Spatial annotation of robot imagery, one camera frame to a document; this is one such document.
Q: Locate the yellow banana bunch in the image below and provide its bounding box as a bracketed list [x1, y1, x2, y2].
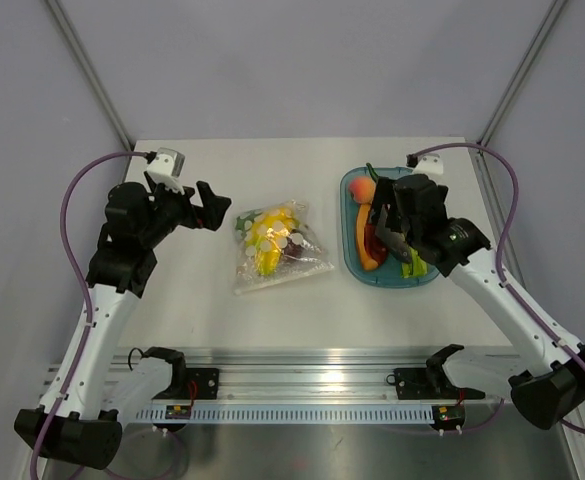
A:
[244, 205, 299, 276]

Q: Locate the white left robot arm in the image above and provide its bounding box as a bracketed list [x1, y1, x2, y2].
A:
[14, 179, 231, 476]

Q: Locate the right aluminium frame post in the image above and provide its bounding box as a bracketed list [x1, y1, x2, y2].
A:
[477, 0, 571, 146]

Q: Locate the green chili pepper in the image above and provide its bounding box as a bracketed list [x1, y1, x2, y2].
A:
[365, 163, 380, 182]

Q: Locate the yellow green corn cob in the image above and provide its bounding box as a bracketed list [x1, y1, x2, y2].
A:
[401, 249, 437, 279]

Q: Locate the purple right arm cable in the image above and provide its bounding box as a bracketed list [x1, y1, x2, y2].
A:
[405, 142, 585, 435]

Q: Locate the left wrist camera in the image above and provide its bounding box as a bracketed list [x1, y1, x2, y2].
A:
[146, 148, 185, 194]

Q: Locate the left aluminium frame post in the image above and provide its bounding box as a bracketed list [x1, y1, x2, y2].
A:
[42, 0, 135, 150]

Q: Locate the orange peach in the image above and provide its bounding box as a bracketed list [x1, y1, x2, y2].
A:
[348, 176, 376, 204]

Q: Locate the grey toy fish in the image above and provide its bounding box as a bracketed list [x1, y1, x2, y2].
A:
[375, 225, 413, 264]

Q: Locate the aluminium mounting rail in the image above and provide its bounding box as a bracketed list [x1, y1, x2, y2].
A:
[46, 347, 581, 404]

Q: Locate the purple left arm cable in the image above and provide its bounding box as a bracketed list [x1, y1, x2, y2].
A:
[27, 151, 159, 480]

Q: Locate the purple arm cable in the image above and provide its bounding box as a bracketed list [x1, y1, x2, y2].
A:
[405, 142, 585, 435]
[27, 151, 159, 480]

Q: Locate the red apple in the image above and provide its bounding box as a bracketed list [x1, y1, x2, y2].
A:
[283, 235, 311, 260]

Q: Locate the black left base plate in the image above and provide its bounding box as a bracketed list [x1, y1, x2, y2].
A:
[153, 367, 220, 401]

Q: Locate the white slotted cable duct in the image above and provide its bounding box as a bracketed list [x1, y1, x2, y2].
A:
[133, 404, 434, 425]

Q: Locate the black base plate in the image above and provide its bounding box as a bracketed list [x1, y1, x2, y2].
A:
[153, 367, 220, 401]
[385, 367, 486, 401]

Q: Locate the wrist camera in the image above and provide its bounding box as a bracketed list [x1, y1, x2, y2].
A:
[413, 154, 445, 177]
[146, 148, 185, 194]

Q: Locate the aluminium frame post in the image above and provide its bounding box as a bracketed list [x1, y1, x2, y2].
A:
[477, 0, 571, 146]
[42, 0, 135, 150]

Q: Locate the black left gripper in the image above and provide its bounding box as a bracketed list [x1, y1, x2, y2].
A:
[140, 179, 230, 248]

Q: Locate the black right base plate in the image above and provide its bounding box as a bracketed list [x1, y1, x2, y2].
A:
[385, 367, 486, 401]

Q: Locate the teal plastic tray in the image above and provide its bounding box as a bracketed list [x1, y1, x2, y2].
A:
[339, 166, 439, 289]

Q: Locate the orange carrot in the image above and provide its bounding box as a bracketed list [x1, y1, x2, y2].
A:
[355, 204, 389, 271]

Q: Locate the clear zip top bag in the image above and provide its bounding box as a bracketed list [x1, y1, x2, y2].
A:
[233, 199, 334, 295]

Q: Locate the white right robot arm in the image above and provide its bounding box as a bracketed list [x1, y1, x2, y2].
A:
[372, 174, 585, 430]

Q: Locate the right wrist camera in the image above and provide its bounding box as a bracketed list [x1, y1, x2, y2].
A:
[413, 154, 445, 177]

